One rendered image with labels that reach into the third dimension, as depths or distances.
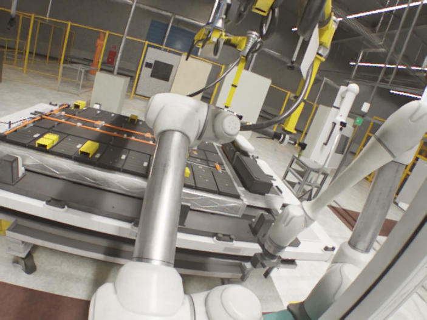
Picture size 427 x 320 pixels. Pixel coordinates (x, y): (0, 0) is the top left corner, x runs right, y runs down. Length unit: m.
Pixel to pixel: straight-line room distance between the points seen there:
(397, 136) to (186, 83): 5.45
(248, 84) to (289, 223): 5.42
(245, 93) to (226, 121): 5.41
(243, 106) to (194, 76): 1.50
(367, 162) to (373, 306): 0.49
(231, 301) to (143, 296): 0.18
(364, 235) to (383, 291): 0.60
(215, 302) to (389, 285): 0.33
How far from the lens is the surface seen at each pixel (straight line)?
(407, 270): 0.40
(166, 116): 0.70
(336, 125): 4.08
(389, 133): 0.79
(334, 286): 0.87
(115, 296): 0.52
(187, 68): 5.90
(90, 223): 1.20
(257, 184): 1.52
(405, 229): 0.39
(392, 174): 0.95
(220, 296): 0.53
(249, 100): 6.19
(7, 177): 1.33
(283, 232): 0.91
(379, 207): 0.97
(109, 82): 5.87
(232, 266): 1.87
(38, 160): 1.40
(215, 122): 0.74
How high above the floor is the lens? 1.59
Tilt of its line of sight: 20 degrees down
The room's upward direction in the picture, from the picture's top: 20 degrees clockwise
